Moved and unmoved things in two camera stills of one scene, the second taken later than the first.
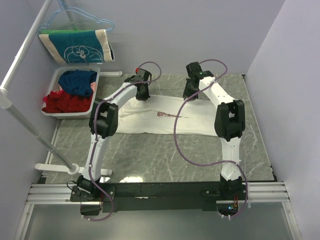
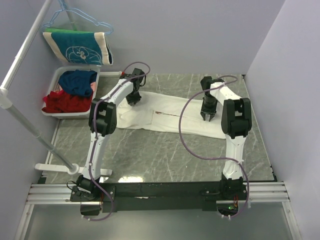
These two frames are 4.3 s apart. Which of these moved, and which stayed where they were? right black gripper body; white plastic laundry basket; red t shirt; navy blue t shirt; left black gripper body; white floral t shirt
Moved: left black gripper body; right black gripper body
Stayed: red t shirt; navy blue t shirt; white floral t shirt; white plastic laundry basket
